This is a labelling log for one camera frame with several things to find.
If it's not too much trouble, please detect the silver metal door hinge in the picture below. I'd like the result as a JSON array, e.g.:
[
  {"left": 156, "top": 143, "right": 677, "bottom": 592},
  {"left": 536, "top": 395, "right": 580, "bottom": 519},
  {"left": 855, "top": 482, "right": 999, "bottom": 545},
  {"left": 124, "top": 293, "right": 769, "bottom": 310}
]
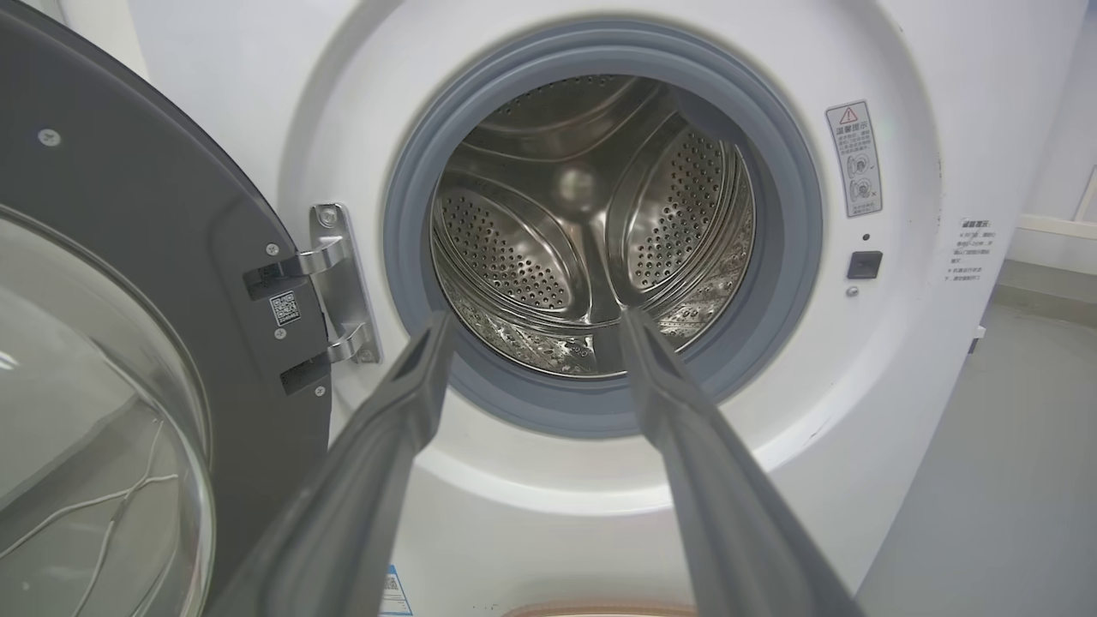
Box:
[{"left": 296, "top": 203, "right": 384, "bottom": 366}]

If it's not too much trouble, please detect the grey warning label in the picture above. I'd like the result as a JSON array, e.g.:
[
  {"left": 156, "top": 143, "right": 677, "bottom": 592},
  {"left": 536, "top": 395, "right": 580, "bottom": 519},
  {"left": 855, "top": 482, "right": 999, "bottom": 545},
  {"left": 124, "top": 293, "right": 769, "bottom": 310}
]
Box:
[{"left": 825, "top": 100, "right": 884, "bottom": 219}]

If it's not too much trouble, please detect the dark grey glass washer door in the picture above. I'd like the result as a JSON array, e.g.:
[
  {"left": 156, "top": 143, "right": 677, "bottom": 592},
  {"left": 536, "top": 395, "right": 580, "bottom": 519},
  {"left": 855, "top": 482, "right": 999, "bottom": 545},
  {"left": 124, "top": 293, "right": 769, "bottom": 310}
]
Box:
[{"left": 0, "top": 0, "right": 333, "bottom": 617}]

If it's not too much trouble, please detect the stainless steel drum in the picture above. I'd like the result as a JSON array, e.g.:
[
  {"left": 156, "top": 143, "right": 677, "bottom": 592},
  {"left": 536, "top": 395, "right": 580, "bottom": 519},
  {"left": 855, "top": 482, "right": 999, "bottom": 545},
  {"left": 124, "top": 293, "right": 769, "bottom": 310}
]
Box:
[{"left": 431, "top": 75, "right": 757, "bottom": 378}]

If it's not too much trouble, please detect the grey rubber door seal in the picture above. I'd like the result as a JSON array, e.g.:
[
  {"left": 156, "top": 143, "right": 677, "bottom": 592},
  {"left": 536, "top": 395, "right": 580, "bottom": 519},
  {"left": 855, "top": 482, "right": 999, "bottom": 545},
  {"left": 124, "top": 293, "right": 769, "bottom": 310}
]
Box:
[{"left": 383, "top": 21, "right": 824, "bottom": 440}]

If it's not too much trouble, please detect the white text sticker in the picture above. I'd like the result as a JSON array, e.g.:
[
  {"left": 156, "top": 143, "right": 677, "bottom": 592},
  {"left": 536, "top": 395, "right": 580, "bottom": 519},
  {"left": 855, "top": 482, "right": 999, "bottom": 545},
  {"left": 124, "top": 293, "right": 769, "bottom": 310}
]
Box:
[{"left": 950, "top": 218, "right": 1000, "bottom": 289}]

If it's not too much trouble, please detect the white wall skirting board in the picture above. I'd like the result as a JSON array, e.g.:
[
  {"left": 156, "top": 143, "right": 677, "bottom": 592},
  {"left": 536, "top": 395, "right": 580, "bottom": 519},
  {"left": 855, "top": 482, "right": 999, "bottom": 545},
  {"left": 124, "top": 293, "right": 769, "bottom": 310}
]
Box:
[{"left": 998, "top": 213, "right": 1097, "bottom": 301}]

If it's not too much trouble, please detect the blue energy label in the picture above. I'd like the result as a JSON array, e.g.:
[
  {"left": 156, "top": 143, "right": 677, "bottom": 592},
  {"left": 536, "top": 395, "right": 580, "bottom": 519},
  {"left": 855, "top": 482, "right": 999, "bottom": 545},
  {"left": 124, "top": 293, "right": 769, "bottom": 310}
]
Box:
[{"left": 380, "top": 564, "right": 415, "bottom": 617}]

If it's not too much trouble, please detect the white front-load washing machine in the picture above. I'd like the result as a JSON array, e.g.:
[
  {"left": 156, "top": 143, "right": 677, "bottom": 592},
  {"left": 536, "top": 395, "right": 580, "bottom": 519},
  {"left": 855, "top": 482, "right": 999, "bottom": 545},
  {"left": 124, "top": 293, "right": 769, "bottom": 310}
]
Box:
[{"left": 129, "top": 0, "right": 1091, "bottom": 617}]

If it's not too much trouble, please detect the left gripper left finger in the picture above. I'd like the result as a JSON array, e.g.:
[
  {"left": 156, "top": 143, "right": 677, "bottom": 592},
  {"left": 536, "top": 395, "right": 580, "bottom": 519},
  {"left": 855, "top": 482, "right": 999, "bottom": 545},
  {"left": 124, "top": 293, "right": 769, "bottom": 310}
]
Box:
[{"left": 206, "top": 310, "right": 459, "bottom": 617}]

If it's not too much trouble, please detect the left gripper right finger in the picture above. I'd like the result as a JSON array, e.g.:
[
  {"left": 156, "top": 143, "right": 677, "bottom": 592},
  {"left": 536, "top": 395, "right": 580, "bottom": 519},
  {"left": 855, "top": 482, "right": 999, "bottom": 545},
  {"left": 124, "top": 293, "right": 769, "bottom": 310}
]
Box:
[{"left": 617, "top": 307, "right": 866, "bottom": 617}]

